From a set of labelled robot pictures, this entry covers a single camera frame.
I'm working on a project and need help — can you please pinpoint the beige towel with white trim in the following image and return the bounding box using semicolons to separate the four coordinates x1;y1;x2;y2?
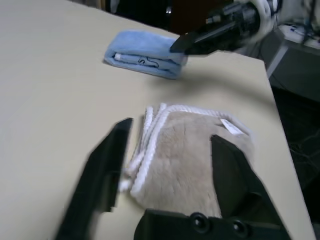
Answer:
119;102;256;221

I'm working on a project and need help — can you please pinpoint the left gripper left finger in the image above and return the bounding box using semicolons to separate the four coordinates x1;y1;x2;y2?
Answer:
56;117;135;240

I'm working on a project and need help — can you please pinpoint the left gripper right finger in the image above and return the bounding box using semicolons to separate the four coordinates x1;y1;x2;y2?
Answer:
210;134;284;226

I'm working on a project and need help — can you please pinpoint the blue folded towel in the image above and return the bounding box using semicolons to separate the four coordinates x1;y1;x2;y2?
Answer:
103;29;188;81

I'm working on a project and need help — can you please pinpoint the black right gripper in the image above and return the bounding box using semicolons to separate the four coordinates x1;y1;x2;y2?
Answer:
169;0;262;56

